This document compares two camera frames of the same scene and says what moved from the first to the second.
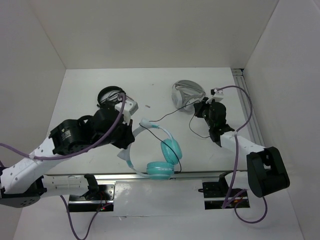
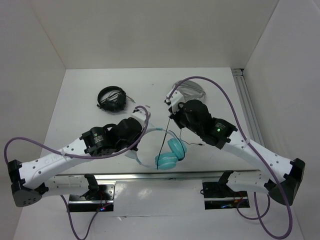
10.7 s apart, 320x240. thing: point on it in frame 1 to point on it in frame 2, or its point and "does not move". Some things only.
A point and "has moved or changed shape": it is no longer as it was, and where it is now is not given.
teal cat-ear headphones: [171, 150] has moved or changed shape
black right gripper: [200, 106] to [175, 116]
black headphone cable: [189, 125] to [180, 136]
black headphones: [107, 97] does not move
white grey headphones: [185, 93] does not move
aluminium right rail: [248, 109] does not move
